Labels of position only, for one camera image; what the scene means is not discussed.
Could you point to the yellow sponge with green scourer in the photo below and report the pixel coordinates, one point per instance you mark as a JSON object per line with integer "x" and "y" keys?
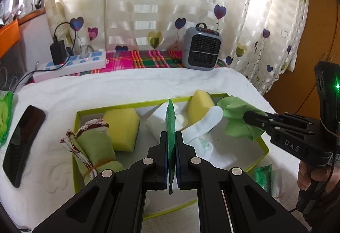
{"x": 122, "y": 129}

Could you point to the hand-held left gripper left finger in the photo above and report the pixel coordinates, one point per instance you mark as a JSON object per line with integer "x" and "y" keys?
{"x": 164, "y": 161}

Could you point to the person's right hand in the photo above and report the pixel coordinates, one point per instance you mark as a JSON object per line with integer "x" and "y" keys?
{"x": 304, "y": 177}

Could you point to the white sock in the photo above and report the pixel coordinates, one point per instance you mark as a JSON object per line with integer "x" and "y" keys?
{"x": 209, "y": 118}

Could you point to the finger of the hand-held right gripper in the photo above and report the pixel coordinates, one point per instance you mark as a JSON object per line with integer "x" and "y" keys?
{"x": 294, "y": 120}
{"x": 257, "y": 120}

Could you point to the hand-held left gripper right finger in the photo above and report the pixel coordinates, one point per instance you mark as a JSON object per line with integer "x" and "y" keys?
{"x": 179, "y": 161}

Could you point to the white cloth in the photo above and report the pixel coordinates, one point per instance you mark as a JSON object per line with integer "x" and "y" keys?
{"x": 156, "y": 122}

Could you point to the light green cloth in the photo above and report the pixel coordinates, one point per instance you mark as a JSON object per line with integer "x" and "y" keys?
{"x": 233, "y": 118}

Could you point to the black charger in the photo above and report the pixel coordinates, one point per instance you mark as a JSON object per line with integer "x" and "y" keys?
{"x": 58, "y": 52}

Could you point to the lime green cardboard box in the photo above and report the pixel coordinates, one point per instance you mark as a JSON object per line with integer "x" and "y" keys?
{"x": 239, "y": 153}

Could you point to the wooden cabinet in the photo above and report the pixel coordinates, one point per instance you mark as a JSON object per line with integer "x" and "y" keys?
{"x": 305, "y": 36}

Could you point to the plaid cloth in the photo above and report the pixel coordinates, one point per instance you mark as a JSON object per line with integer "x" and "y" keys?
{"x": 138, "y": 59}

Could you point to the white power strip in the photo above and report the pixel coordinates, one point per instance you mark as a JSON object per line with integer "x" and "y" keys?
{"x": 79, "y": 63}

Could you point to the green tea packet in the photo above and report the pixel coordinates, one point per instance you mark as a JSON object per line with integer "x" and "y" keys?
{"x": 263, "y": 177}
{"x": 171, "y": 126}

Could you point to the small yellow sponge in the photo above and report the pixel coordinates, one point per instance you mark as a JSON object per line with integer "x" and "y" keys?
{"x": 200, "y": 105}

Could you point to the grey small heater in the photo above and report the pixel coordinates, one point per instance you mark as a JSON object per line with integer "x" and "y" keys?
{"x": 202, "y": 49}

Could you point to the green tissue packet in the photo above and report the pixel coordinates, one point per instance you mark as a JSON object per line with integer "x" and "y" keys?
{"x": 4, "y": 116}

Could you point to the green towel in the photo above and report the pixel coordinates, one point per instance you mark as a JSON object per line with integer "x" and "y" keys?
{"x": 98, "y": 148}

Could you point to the black smartphone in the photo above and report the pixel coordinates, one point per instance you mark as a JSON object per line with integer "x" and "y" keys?
{"x": 21, "y": 142}

